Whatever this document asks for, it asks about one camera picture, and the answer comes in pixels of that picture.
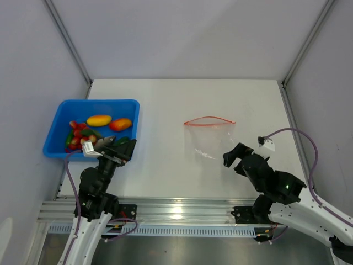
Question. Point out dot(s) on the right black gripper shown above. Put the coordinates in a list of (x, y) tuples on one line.
[(240, 150)]

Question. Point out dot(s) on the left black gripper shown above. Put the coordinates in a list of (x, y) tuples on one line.
[(120, 154)]

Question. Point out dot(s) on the green cucumber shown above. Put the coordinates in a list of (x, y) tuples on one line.
[(121, 141)]

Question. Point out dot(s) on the clear zip bag orange zipper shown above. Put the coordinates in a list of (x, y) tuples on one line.
[(207, 137)]

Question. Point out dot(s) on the grey toy fish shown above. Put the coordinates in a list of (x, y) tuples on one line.
[(105, 141)]

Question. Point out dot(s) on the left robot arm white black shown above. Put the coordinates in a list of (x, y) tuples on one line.
[(95, 207)]

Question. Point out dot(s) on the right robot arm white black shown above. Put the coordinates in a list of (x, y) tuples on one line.
[(287, 200)]

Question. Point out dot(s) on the red orange mango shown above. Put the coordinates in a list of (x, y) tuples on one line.
[(120, 124)]

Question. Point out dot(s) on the yellow mango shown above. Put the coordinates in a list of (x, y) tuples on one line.
[(99, 120)]

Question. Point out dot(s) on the green chili pepper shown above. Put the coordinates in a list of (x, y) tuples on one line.
[(69, 138)]

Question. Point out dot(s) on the blue plastic bin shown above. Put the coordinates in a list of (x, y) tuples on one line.
[(80, 111)]

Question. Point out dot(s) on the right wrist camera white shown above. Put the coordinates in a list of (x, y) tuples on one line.
[(266, 147)]

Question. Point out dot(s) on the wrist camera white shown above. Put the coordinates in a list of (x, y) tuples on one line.
[(88, 150), (266, 147)]

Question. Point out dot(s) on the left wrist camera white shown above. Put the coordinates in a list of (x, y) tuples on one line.
[(88, 150)]

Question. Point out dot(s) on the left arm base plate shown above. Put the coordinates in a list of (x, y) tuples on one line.
[(124, 211)]

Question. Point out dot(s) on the aluminium rail front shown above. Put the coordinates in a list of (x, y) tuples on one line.
[(190, 211)]

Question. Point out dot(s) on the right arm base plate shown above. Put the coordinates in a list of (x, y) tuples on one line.
[(245, 215)]

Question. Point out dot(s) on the white slotted cable duct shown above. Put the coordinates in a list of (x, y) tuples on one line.
[(182, 231)]

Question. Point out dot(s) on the left aluminium frame post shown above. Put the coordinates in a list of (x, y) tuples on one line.
[(61, 28)]

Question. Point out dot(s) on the aluminium frame post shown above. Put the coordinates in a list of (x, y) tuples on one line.
[(309, 40), (61, 28)]

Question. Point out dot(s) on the right aluminium frame post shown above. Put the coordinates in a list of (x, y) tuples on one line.
[(309, 40)]

